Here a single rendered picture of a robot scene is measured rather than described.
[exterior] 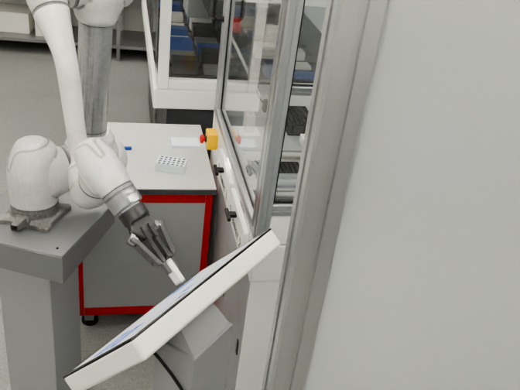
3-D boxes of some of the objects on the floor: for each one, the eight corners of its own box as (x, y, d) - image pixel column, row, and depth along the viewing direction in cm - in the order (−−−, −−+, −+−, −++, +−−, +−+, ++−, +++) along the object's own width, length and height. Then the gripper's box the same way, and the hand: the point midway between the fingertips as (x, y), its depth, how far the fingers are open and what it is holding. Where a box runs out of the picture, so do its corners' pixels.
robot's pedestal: (-8, 409, 247) (-30, 251, 208) (33, 357, 272) (21, 206, 234) (64, 430, 242) (55, 272, 204) (99, 374, 268) (97, 224, 229)
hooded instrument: (147, 241, 353) (159, -110, 263) (138, 107, 508) (144, -144, 418) (352, 239, 379) (427, -81, 289) (284, 111, 534) (319, -123, 444)
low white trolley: (75, 333, 287) (70, 188, 249) (82, 251, 339) (78, 121, 300) (203, 327, 300) (217, 189, 261) (190, 249, 352) (200, 124, 313)
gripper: (118, 212, 160) (172, 290, 160) (152, 193, 170) (203, 266, 170) (104, 224, 165) (157, 299, 165) (138, 204, 175) (188, 275, 175)
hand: (172, 271), depth 168 cm, fingers closed
